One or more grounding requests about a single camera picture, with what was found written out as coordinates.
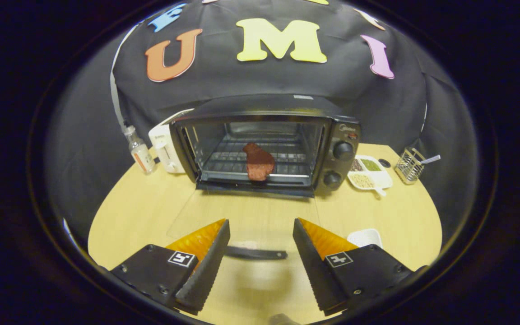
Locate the white divided grain plate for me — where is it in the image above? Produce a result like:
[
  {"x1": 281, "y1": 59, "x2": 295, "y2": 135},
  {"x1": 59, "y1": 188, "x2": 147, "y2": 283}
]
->
[{"x1": 347, "y1": 155, "x2": 394, "y2": 197}]

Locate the red raw meat piece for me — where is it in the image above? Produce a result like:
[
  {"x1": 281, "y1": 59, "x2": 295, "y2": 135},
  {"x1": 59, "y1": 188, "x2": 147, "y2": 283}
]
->
[{"x1": 242, "y1": 142, "x2": 276, "y2": 181}]

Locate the small clear bottle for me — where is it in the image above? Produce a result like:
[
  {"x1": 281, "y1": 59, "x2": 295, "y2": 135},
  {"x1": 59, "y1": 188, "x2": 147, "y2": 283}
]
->
[{"x1": 123, "y1": 125, "x2": 156, "y2": 175}]

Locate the white pop-up toaster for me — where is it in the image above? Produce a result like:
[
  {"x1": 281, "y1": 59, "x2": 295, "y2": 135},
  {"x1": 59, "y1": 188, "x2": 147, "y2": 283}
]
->
[{"x1": 148, "y1": 108, "x2": 195, "y2": 174}]

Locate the small white rectangular tray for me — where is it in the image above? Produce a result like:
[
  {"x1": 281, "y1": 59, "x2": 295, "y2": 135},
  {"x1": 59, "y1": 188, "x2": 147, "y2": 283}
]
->
[{"x1": 347, "y1": 228, "x2": 383, "y2": 249}]

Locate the clear utensil holder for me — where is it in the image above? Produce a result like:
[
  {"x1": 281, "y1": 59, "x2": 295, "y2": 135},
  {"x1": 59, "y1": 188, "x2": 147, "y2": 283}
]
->
[{"x1": 394, "y1": 147, "x2": 426, "y2": 185}]

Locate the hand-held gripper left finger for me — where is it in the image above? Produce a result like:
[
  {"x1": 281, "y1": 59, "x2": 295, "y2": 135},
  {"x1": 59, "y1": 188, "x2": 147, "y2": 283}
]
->
[{"x1": 109, "y1": 219, "x2": 231, "y2": 316}]

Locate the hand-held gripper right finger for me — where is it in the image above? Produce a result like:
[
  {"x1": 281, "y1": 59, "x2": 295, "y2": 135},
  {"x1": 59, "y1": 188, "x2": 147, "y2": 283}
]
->
[{"x1": 292, "y1": 218, "x2": 414, "y2": 316}]

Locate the black toaster oven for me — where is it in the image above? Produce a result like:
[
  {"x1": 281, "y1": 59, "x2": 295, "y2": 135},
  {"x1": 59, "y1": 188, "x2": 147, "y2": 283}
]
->
[{"x1": 166, "y1": 94, "x2": 362, "y2": 261}]

